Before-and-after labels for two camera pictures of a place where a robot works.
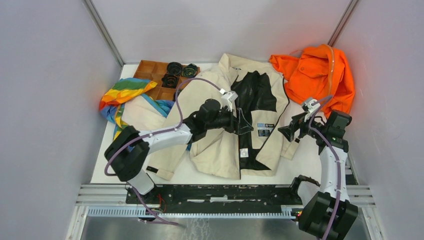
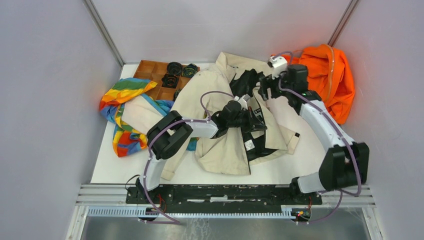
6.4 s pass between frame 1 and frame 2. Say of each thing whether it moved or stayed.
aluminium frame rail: stayed
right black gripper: moved
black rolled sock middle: stayed
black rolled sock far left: stayed
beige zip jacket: moved
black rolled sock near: stayed
